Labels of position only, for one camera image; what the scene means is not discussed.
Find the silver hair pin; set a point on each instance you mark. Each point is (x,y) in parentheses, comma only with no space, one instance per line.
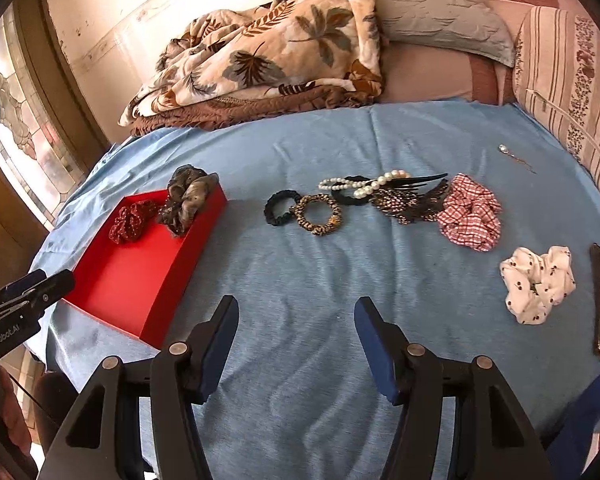
(507,152)

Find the blue bed sheet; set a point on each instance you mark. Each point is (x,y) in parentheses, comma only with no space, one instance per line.
(296,399)

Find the white dotted scrunchie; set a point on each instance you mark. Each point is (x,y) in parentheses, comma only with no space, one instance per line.
(536,283)

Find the stained glass window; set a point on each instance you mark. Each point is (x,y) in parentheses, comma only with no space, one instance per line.
(33,158)

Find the grey brown scrunchie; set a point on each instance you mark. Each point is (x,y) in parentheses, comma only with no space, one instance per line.
(188,190)

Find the striped floral pillow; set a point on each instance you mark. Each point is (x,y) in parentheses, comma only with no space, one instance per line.
(556,80)

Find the pink maroon pillow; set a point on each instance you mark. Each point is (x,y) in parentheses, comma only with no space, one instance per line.
(416,73)

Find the leopard print scrunchie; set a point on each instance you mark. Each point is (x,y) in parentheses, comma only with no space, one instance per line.
(318,214)

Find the grey pillow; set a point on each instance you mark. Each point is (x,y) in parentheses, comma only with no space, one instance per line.
(469,26)

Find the leaf print blanket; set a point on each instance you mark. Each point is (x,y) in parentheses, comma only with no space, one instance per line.
(282,48)

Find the black hair claw clip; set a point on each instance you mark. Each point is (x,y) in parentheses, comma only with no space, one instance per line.
(413,199)

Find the dark red scrunchie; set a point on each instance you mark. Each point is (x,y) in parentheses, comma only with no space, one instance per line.
(132,221)

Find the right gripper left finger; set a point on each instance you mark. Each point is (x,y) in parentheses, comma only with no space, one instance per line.
(100,436)

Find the red checked scrunchie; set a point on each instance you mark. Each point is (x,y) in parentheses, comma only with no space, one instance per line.
(470,216)

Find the red tray box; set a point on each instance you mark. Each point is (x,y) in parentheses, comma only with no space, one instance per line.
(136,287)

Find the brown fringed blanket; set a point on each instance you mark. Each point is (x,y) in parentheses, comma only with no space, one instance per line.
(227,111)

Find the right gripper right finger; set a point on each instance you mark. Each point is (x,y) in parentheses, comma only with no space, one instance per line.
(492,437)

